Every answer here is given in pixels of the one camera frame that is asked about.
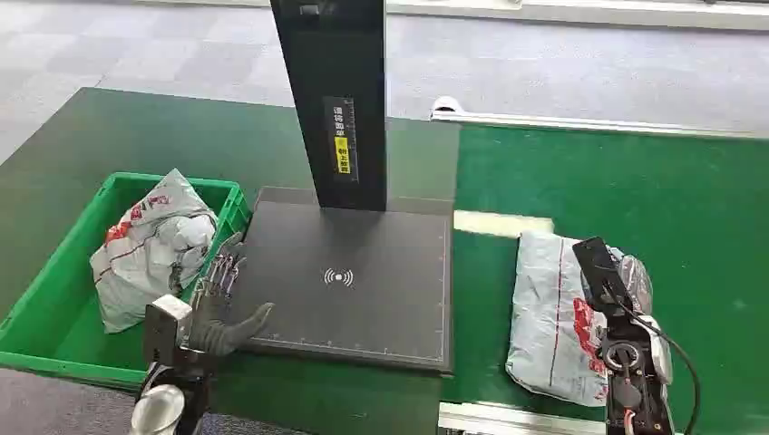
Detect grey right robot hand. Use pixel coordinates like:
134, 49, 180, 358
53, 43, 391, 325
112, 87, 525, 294
611, 247, 655, 315

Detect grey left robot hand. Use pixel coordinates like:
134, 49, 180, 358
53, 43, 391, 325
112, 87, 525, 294
188, 234, 276, 358

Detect green conveyor belt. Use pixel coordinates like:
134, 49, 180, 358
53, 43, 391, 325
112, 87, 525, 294
441, 122, 769, 435

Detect grey parcel bag, crumpled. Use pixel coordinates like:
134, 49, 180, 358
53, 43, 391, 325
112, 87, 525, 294
89, 169, 219, 335

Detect grey parcel bag, flat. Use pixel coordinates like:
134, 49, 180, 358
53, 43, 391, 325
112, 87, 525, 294
505, 230, 654, 409

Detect pale tape strip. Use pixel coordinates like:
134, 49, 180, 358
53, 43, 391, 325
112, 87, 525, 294
453, 209, 556, 240

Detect green plastic crate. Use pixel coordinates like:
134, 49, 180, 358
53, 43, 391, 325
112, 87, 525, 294
0, 171, 253, 391

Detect yellow and black column label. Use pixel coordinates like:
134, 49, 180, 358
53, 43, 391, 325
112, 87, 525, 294
323, 95, 360, 184

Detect black scanner column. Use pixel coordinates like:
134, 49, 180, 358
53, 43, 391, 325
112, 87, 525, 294
269, 0, 388, 212

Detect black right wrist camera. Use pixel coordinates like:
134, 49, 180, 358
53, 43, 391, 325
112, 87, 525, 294
570, 236, 635, 315

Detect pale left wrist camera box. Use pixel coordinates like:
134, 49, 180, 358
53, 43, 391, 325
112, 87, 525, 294
142, 294, 194, 366

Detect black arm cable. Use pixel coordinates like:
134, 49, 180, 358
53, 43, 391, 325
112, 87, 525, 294
603, 286, 702, 435

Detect black scanner base plate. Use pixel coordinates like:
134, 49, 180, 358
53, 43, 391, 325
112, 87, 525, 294
225, 186, 454, 374

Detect long metal conveyor rail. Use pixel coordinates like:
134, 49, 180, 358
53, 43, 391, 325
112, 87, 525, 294
428, 110, 769, 141

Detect short metal conveyor rail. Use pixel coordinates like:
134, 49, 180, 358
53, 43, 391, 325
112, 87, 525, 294
437, 401, 609, 435

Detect white round rail cap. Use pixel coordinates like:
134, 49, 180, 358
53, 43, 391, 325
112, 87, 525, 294
431, 95, 465, 115

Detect white floor rail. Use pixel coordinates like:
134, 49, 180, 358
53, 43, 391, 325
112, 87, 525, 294
384, 0, 769, 33

